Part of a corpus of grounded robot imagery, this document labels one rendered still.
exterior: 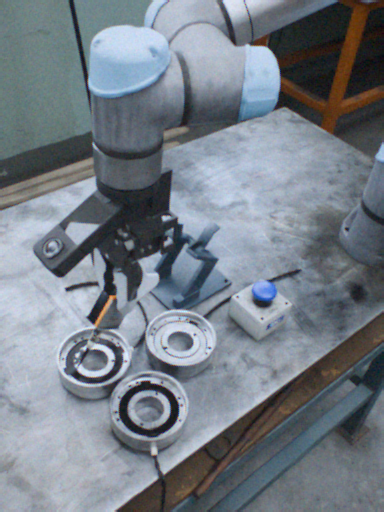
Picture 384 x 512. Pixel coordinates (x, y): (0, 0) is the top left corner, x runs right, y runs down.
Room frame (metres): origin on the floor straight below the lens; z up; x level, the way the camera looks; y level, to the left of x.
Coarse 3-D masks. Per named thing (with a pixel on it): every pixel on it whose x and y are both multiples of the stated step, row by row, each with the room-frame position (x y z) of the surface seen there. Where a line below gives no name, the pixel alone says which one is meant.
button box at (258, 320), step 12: (240, 300) 0.62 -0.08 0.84; (252, 300) 0.62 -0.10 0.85; (276, 300) 0.63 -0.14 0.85; (228, 312) 0.62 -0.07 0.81; (240, 312) 0.61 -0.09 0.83; (252, 312) 0.59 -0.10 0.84; (264, 312) 0.60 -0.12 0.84; (276, 312) 0.60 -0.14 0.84; (288, 312) 0.62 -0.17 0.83; (240, 324) 0.60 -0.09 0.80; (252, 324) 0.59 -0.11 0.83; (264, 324) 0.58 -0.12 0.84; (276, 324) 0.60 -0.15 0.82; (252, 336) 0.58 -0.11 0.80; (264, 336) 0.59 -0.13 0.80
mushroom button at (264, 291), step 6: (258, 282) 0.63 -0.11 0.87; (264, 282) 0.63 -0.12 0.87; (252, 288) 0.62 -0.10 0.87; (258, 288) 0.62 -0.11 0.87; (264, 288) 0.62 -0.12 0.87; (270, 288) 0.62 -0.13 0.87; (276, 288) 0.63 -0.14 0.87; (258, 294) 0.61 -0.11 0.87; (264, 294) 0.61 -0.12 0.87; (270, 294) 0.61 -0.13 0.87; (276, 294) 0.62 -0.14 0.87; (264, 300) 0.60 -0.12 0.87; (270, 300) 0.61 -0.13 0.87
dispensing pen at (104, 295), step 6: (102, 294) 0.50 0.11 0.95; (108, 294) 0.50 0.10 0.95; (114, 294) 0.51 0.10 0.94; (102, 300) 0.49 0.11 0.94; (96, 306) 0.49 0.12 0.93; (102, 306) 0.49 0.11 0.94; (90, 312) 0.49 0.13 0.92; (96, 312) 0.48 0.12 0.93; (90, 318) 0.48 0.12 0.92; (96, 318) 0.48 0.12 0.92; (96, 330) 0.48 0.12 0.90; (102, 330) 0.48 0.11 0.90; (90, 336) 0.48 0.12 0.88; (96, 336) 0.48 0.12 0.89; (90, 342) 0.47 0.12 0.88; (96, 342) 0.47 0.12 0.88; (90, 348) 0.47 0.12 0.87; (84, 354) 0.47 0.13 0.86; (78, 366) 0.46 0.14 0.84
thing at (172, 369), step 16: (160, 320) 0.57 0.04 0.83; (176, 320) 0.57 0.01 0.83; (192, 320) 0.58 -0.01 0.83; (176, 336) 0.55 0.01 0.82; (192, 336) 0.54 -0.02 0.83; (208, 336) 0.55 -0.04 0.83; (176, 352) 0.51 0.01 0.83; (192, 352) 0.51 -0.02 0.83; (208, 352) 0.51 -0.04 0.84; (160, 368) 0.49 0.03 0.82; (176, 368) 0.48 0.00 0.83; (192, 368) 0.49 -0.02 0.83
